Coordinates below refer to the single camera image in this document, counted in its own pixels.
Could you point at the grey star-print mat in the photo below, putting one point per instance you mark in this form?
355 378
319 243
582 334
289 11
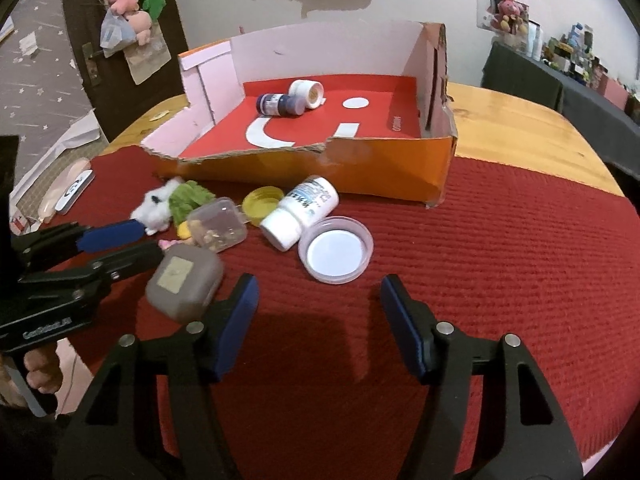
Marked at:
45 85

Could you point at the white flat device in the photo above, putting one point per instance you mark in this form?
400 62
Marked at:
75 189

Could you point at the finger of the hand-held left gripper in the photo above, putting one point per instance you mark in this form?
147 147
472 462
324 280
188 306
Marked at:
112 236
135 260

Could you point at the grey-brown rounded case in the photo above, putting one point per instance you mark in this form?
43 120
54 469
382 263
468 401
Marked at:
185 285

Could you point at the dark brown door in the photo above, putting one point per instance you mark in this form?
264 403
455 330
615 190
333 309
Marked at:
165 85

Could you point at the person's left hand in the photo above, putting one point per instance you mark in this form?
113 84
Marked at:
42 372

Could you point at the row of bottles and boxes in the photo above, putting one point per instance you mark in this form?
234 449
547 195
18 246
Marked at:
575 55

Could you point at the pale pink slipper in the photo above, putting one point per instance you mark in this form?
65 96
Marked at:
55 195

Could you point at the yellow bottle cap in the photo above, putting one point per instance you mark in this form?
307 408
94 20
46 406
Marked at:
261 204

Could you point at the clear plastic bag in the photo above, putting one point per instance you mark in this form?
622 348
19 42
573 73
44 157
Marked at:
114 32

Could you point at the white pill bottle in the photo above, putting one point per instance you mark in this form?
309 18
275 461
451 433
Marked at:
295 215

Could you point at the white paper scrap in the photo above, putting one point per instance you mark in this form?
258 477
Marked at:
29 44

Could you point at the brown paper bag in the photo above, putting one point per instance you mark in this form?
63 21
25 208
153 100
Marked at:
150 60

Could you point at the pale pink plush toy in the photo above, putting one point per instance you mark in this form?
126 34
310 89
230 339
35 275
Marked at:
141 25

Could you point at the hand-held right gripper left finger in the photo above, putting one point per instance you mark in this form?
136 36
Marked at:
239 325

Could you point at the orange cardboard box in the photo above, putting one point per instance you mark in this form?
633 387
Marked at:
375 170

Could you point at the dark blue small bottle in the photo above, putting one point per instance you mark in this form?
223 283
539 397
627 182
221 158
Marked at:
280 104

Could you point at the pink wall-hung plush toy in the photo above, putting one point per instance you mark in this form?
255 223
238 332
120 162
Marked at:
510 12

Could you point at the red ribbed table mat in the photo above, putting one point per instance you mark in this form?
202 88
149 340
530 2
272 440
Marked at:
500 260

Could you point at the white paper sheet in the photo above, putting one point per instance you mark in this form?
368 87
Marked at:
75 135

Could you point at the clear plastic lid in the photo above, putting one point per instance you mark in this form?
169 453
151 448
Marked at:
335 252

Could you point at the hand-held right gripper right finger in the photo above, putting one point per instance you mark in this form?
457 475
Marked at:
400 320

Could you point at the black-clothed side table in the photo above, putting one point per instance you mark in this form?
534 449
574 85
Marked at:
525 80

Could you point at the white and green plush toy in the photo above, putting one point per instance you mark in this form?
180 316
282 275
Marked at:
157 210

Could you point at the white tape roll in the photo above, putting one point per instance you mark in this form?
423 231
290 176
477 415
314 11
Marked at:
306 94

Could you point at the small clear plastic container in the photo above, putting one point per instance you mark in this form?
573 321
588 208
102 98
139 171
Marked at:
220 227

